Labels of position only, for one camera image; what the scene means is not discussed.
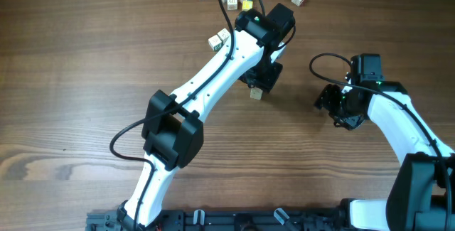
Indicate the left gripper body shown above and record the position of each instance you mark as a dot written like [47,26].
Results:
[266,76]

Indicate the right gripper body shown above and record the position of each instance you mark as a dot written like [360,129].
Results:
[350,116]

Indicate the red letter A block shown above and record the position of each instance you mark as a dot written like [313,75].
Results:
[256,93]

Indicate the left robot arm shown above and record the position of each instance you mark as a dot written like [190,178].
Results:
[173,125]

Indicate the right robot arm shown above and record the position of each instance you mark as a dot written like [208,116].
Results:
[422,196]

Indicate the white plain wooden block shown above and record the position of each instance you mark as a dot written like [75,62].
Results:
[224,35]

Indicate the white block green side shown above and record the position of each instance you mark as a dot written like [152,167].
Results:
[215,43]

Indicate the yellow block middle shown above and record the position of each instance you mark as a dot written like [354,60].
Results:
[247,5]

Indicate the white block brown drawing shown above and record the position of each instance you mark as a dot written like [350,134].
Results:
[232,5]

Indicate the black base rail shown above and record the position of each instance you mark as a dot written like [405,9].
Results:
[199,220]

